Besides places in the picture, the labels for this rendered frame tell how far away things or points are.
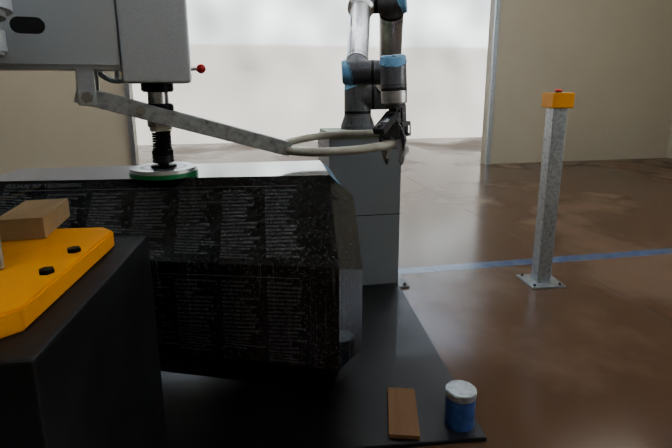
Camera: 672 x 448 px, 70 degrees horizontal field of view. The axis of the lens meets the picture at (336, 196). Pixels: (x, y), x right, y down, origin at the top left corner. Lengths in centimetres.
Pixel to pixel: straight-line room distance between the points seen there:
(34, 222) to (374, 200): 179
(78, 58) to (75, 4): 15
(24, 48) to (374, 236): 184
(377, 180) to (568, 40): 571
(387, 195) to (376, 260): 38
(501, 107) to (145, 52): 630
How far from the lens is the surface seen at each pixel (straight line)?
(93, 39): 162
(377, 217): 268
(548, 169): 288
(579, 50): 809
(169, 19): 161
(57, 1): 164
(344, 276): 148
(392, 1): 230
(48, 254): 116
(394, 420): 178
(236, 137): 168
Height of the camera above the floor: 112
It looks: 13 degrees down
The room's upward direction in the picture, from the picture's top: straight up
